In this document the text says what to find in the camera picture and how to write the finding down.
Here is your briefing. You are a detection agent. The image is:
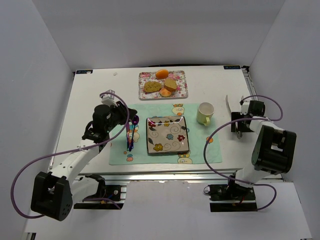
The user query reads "purple spoon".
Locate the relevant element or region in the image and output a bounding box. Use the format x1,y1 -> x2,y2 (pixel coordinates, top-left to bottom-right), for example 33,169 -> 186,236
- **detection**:
126,115 -> 140,152

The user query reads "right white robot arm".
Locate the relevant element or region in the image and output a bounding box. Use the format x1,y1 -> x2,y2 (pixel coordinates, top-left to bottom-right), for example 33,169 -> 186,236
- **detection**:
225,99 -> 297,199

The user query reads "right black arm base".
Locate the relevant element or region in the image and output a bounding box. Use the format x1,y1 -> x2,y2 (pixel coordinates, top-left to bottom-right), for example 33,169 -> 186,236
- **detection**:
203,184 -> 258,213

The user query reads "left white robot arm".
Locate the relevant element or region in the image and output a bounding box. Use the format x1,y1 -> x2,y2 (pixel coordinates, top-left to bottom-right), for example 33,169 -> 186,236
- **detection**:
31,101 -> 138,221

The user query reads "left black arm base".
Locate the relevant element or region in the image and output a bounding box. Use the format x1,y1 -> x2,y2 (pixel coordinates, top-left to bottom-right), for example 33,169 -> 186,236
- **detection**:
70,174 -> 127,210

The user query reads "flat seeded bread slice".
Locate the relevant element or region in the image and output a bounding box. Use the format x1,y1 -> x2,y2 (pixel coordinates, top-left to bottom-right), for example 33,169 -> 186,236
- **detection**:
143,81 -> 162,94

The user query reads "pale yellow mug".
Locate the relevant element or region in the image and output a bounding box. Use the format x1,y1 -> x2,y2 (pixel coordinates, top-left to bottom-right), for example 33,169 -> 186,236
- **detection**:
196,102 -> 215,126

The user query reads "light green placemat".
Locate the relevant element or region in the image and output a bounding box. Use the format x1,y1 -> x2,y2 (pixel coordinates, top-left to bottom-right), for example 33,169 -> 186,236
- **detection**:
109,103 -> 222,166

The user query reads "left blue table label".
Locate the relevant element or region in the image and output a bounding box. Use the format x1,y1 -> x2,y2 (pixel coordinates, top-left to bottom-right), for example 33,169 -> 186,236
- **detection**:
75,69 -> 93,75

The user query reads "blue table label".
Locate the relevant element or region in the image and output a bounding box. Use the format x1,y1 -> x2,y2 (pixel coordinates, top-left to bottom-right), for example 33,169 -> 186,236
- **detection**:
223,65 -> 241,70
75,69 -> 93,75

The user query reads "orange bun at front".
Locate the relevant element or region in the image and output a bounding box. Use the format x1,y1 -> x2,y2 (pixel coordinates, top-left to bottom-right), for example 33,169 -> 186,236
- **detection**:
159,88 -> 172,98

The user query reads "orange bun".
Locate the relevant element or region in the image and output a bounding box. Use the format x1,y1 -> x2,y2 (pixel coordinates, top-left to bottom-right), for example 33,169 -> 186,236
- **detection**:
159,88 -> 172,98
155,69 -> 169,80

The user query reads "right blue table label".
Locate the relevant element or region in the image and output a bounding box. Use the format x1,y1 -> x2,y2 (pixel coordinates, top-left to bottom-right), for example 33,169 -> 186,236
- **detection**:
223,65 -> 241,70

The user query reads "square floral plate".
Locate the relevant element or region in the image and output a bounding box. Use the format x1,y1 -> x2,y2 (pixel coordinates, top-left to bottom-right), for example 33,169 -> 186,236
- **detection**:
146,115 -> 190,155

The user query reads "orange bun at back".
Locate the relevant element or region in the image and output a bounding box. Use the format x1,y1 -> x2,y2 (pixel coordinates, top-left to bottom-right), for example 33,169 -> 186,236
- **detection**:
155,69 -> 169,80

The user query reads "floral serving tray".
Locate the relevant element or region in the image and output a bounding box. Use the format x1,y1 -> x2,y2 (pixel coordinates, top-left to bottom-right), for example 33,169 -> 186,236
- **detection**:
138,70 -> 188,101

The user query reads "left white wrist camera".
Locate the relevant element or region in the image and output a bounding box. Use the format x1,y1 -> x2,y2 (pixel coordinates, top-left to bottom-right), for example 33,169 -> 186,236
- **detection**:
99,89 -> 116,107

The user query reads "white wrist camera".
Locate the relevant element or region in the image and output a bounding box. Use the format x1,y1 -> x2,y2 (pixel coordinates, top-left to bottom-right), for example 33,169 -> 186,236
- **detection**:
99,89 -> 116,107
240,96 -> 251,116

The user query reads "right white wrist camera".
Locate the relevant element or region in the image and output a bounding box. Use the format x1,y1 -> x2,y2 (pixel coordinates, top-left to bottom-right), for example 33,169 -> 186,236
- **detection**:
240,96 -> 251,116

